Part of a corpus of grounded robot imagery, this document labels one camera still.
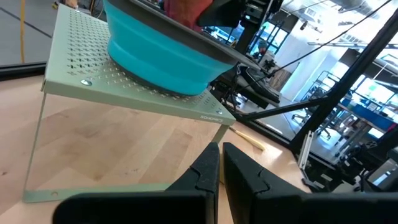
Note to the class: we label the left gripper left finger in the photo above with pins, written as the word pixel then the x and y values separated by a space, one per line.
pixel 186 205

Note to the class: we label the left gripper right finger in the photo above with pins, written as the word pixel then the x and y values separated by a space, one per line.
pixel 264 205

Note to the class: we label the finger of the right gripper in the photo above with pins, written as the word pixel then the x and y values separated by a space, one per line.
pixel 224 12

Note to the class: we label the large orange red toy mango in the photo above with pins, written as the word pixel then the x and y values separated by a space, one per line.
pixel 183 14

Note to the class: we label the teal collapsible bowl grey rim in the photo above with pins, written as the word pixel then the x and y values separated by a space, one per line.
pixel 155 56

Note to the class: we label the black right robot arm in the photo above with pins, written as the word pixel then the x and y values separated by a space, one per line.
pixel 357 158

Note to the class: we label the person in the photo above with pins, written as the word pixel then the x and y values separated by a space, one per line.
pixel 262 48
pixel 71 3

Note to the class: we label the pale green perforated metal shelf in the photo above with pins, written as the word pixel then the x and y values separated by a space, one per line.
pixel 81 62

